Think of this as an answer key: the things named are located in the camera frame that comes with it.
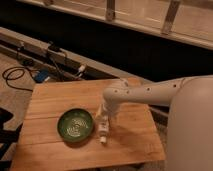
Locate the dark chair at left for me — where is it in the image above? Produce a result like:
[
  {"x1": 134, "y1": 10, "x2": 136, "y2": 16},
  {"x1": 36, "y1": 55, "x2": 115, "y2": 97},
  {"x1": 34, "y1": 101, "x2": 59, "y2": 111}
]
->
[{"x1": 0, "y1": 107, "x2": 22, "y2": 171}]

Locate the black cable loop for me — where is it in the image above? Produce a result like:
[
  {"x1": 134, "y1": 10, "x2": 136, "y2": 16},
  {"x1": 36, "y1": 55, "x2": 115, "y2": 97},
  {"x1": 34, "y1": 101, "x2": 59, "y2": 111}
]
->
[{"x1": 2, "y1": 65, "x2": 34, "y2": 93}]

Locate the green ceramic bowl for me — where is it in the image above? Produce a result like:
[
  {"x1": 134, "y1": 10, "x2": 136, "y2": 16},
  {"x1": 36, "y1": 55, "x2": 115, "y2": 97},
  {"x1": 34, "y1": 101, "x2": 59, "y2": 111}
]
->
[{"x1": 57, "y1": 108, "x2": 94, "y2": 143}]

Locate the black power adapter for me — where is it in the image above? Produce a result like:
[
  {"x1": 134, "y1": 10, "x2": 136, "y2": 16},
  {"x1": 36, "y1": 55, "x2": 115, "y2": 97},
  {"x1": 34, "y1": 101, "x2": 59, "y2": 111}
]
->
[{"x1": 46, "y1": 43, "x2": 62, "y2": 55}]

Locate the white window frame rail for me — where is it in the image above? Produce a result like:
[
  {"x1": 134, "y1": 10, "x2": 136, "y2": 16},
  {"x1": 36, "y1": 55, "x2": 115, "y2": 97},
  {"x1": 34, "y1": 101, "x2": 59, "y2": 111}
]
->
[{"x1": 18, "y1": 0, "x2": 213, "y2": 50}]

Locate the white plastic bottle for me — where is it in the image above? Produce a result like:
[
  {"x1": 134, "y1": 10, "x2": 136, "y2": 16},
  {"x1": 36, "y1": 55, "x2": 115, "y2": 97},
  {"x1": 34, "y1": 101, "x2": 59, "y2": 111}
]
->
[{"x1": 98, "y1": 115, "x2": 109, "y2": 144}]

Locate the grey baseboard rail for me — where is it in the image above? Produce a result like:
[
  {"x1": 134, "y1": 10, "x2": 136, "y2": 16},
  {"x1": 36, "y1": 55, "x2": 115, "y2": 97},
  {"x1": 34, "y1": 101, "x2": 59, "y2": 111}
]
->
[{"x1": 0, "y1": 26, "x2": 151, "y2": 84}]

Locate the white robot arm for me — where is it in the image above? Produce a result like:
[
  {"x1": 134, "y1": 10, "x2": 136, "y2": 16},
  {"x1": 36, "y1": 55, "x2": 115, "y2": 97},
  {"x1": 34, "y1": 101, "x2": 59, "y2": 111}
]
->
[{"x1": 98, "y1": 75, "x2": 213, "y2": 171}]

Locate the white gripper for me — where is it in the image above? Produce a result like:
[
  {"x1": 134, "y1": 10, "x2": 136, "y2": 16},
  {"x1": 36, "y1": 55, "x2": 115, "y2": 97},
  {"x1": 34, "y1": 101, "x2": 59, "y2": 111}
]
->
[{"x1": 95, "y1": 102, "x2": 118, "y2": 131}]

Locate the blue box on floor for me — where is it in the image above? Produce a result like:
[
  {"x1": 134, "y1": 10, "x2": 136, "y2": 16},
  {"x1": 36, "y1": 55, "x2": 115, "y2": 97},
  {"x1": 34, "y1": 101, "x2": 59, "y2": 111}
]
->
[{"x1": 34, "y1": 70, "x2": 49, "y2": 83}]

